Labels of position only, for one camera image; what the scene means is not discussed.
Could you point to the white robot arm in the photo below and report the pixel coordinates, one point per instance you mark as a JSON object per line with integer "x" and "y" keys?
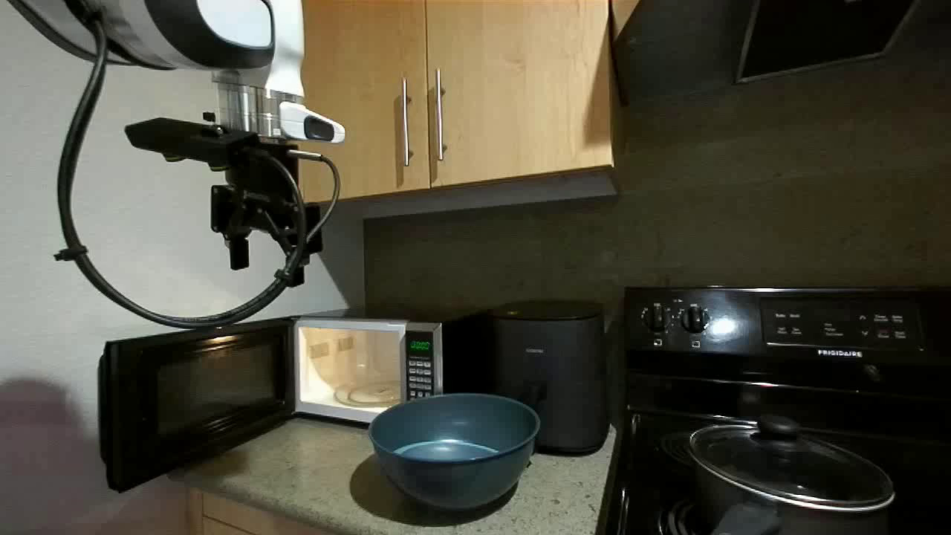
{"x": 253, "y": 52}

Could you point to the black range hood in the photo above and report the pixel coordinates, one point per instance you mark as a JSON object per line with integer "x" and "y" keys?
{"x": 694, "y": 46}

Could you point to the black microwave door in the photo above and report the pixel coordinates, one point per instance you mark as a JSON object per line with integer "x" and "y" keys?
{"x": 186, "y": 396}

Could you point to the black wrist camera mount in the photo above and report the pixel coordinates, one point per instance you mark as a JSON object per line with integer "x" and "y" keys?
{"x": 183, "y": 141}

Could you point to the stainless steel microwave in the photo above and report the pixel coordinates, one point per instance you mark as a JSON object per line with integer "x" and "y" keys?
{"x": 360, "y": 367}

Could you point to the black air fryer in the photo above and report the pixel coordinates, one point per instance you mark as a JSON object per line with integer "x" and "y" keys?
{"x": 550, "y": 359}

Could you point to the blue mixing bowl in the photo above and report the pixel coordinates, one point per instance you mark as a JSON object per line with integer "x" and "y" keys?
{"x": 457, "y": 454}

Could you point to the black electric stove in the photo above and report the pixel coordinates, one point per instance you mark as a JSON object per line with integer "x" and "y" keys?
{"x": 865, "y": 370}

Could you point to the wooden upper cabinet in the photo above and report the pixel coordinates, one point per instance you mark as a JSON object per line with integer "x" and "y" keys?
{"x": 458, "y": 102}

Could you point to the pot with glass lid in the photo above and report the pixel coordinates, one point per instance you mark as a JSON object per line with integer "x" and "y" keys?
{"x": 773, "y": 481}

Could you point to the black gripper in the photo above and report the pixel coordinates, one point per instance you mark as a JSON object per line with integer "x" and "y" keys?
{"x": 262, "y": 194}

